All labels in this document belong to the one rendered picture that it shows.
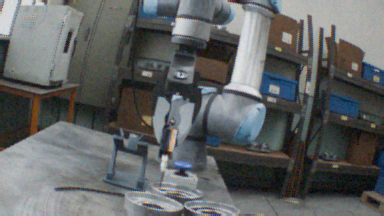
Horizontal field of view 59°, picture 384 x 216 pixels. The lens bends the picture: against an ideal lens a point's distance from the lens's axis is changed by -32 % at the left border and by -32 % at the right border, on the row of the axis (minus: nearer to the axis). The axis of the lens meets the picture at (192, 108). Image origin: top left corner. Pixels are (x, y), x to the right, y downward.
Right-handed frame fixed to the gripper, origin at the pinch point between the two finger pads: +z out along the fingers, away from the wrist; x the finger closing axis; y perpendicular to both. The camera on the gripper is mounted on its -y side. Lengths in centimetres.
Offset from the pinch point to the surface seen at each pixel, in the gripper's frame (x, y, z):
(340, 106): -168, 347, -14
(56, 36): 103, 189, -24
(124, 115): 54, 333, 37
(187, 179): -5.2, 4.9, 8.7
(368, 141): -229, 346, 18
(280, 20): -76, 339, -86
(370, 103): -247, 400, -30
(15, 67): 140, 187, 3
